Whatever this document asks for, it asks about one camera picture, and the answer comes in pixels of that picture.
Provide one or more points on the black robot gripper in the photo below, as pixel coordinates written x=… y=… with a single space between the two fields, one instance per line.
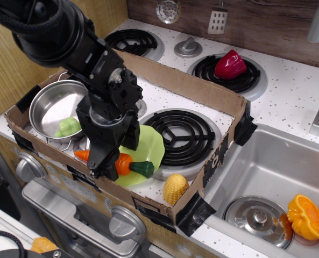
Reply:
x=106 y=137

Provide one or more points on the orange toy carrot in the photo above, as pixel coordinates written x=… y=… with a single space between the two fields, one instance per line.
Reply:
x=138 y=162

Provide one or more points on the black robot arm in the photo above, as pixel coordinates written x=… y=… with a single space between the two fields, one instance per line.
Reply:
x=57 y=34

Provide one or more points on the light green plastic plate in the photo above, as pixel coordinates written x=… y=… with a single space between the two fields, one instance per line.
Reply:
x=150 y=148

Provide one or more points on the silver front stove knob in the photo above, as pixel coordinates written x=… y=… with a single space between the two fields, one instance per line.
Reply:
x=84 y=144

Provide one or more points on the silver stove knob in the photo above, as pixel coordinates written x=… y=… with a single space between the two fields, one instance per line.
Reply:
x=84 y=144
x=188 y=48
x=142 y=108

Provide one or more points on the silver centre stove knob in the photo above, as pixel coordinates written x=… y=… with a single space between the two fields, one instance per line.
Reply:
x=142 y=108

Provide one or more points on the green toy vegetable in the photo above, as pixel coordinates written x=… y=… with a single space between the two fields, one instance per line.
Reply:
x=67 y=127

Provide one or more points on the yellow toy corn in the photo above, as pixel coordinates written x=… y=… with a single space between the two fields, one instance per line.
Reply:
x=174 y=187

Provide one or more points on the right silver oven knob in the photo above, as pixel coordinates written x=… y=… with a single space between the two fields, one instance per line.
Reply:
x=124 y=224

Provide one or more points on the silver oven knob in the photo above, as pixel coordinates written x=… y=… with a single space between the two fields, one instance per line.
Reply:
x=29 y=168
x=124 y=224

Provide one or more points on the front right black burner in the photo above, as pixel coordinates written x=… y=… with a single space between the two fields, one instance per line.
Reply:
x=189 y=139

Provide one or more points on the cardboard fence box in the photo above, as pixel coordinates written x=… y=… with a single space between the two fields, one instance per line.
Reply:
x=190 y=211

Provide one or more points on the small steel pot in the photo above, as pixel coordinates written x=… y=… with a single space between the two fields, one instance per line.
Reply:
x=52 y=104

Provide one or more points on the left silver oven knob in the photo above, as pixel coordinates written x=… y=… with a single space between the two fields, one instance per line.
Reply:
x=29 y=168

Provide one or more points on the small orange object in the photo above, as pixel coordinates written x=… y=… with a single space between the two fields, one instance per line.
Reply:
x=43 y=245

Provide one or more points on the silver back stove knob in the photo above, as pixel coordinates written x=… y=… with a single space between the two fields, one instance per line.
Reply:
x=188 y=48

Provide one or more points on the red toy bell pepper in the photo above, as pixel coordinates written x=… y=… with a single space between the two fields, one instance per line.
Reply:
x=230 y=66

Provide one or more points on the back right black burner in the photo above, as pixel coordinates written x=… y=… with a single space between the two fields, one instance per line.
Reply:
x=251 y=84

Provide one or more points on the hanging toy skimmer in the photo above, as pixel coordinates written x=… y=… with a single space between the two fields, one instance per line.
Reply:
x=168 y=11

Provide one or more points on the steel pot lid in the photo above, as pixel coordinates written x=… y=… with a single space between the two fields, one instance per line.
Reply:
x=261 y=217

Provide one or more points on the steel sink basin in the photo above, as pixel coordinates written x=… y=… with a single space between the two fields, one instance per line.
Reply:
x=274 y=165

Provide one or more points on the hanging toy spatula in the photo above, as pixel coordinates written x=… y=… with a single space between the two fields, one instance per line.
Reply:
x=218 y=19

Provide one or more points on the orange toy pumpkin half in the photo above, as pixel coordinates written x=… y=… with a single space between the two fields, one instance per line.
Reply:
x=303 y=215

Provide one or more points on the silver oven door handle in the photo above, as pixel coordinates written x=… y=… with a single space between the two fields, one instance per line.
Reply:
x=82 y=236

